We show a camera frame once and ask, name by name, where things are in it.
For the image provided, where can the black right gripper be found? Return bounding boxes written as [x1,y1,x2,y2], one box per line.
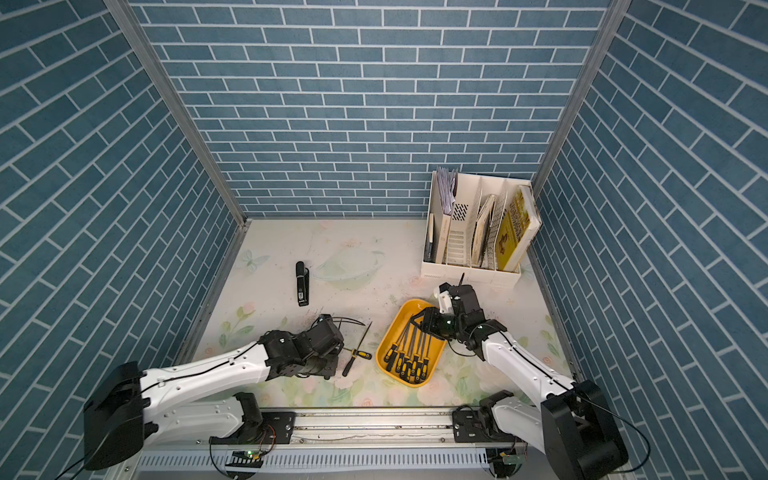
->
[411,306,466,341]

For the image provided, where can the round file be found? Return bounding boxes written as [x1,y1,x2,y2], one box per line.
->
[342,325,373,377]

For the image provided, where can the lone angled file tool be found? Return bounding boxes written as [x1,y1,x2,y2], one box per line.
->
[344,347,373,360]

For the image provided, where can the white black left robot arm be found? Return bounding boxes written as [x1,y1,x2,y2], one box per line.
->
[83,314,344,471]

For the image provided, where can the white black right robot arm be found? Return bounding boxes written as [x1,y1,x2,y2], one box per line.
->
[409,283,629,479]

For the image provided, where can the yellow plastic storage tray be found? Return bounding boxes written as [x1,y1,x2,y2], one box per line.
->
[374,299,447,388]

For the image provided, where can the white perforated file organizer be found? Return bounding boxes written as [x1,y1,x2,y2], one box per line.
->
[421,168,542,288]

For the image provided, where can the yellow cover book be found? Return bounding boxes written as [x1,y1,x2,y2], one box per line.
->
[495,185,542,272]

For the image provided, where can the purple striped papers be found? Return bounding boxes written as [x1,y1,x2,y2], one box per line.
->
[435,167,458,216]

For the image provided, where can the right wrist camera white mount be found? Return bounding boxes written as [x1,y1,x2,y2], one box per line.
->
[434,282,454,315]

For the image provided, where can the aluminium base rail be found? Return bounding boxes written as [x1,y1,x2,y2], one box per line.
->
[137,404,619,475]

